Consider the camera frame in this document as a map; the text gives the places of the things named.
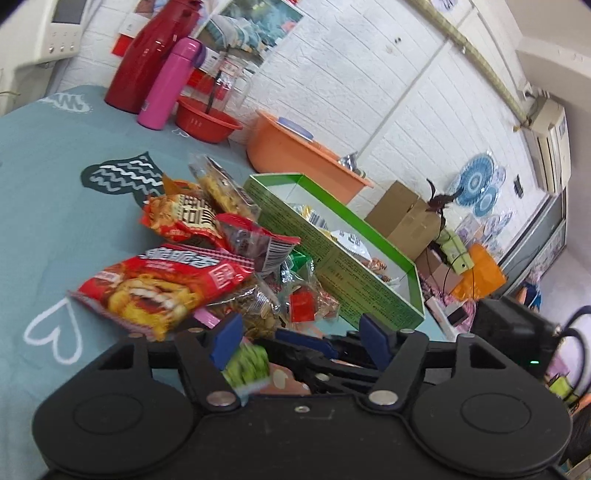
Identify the green pea snack packet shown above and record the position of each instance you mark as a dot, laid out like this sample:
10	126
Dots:
247	369

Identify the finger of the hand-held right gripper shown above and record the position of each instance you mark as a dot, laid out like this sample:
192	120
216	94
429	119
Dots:
341	376
304	340

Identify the white wall pipe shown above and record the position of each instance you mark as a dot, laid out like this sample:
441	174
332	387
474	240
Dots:
406	87

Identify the red plastic basin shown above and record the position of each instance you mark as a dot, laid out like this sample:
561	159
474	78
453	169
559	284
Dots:
203	124

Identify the glass pitcher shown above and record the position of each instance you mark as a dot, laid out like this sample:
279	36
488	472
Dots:
235	87

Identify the green cardboard box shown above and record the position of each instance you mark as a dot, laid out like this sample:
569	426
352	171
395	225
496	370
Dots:
332	263

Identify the white air conditioner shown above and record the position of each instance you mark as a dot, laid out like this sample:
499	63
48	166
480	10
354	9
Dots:
551	138

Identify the red thermos jug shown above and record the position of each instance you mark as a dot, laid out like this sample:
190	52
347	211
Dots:
143	60

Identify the red packet white print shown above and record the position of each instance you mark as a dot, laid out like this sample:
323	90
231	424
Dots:
184	221

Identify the small black wall device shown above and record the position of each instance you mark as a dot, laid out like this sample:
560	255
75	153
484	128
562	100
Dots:
518	186

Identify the white snack packet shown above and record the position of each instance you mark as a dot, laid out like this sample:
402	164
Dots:
351	242

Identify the orange plastic basin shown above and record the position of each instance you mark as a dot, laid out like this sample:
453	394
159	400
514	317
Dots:
286	152

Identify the dark stirring stick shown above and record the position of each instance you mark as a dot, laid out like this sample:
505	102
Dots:
213	94

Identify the clear packet red label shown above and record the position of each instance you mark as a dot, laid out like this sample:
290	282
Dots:
302	304

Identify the clear cracker packet dark label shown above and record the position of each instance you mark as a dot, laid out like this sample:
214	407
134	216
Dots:
226	189

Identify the steel bowl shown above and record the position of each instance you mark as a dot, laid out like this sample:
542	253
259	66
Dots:
350	162

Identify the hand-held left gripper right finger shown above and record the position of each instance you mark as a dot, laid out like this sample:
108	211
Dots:
375	341

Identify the blue lidded container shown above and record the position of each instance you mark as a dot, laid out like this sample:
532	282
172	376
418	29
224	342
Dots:
295	128

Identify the black power adapter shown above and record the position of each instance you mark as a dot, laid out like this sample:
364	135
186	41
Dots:
456	315

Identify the beige ceiling pipe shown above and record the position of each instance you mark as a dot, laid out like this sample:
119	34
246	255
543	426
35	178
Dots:
471	50

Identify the clear nut snack packet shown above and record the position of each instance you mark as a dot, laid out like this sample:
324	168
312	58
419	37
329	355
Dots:
249	309

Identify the small cardboard box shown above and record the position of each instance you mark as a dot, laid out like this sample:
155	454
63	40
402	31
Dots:
436	272

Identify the dark red snack packet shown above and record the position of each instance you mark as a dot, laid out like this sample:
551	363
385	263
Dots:
254	242

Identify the large cardboard box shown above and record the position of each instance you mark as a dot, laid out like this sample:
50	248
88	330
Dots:
397	217

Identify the orange plastic bag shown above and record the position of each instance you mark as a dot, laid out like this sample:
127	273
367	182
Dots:
480	272

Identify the red noodle snack packet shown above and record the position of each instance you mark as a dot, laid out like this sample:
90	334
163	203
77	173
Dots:
152	290

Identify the yellow snack packet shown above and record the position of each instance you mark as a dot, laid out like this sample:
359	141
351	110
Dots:
314	219

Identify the white machine with screen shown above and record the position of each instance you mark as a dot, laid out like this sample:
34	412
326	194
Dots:
55	41

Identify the large blue round wall decoration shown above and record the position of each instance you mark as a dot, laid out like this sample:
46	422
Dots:
475	177

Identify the wall poster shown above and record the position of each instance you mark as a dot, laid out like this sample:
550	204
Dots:
258	27

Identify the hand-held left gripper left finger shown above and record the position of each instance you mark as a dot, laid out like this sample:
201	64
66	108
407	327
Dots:
227	341

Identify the dark glass window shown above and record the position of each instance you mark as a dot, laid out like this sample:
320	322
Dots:
535	240

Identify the light green box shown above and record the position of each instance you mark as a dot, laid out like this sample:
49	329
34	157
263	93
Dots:
455	249

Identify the teal printed tablecloth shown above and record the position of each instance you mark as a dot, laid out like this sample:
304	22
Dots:
55	194

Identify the dark red plant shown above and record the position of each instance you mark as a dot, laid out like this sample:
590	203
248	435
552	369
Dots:
438	203

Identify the small blue round wall decoration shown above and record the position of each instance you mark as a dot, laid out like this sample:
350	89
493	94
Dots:
485	202

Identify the pink bottle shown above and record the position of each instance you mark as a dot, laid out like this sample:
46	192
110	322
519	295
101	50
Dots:
166	83

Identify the pink slim snack packet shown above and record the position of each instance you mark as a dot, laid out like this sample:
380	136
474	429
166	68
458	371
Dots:
205	318

